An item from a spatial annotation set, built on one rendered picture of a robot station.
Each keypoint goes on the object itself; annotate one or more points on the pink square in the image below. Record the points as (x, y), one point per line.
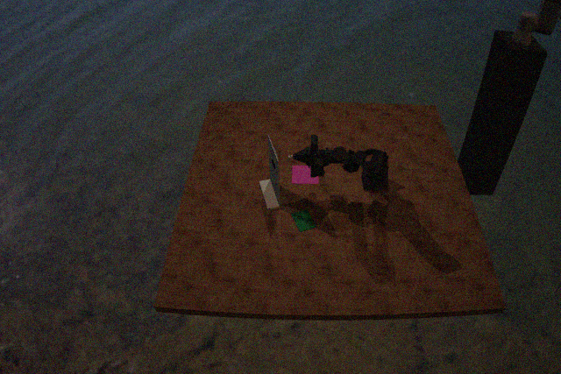
(302, 175)

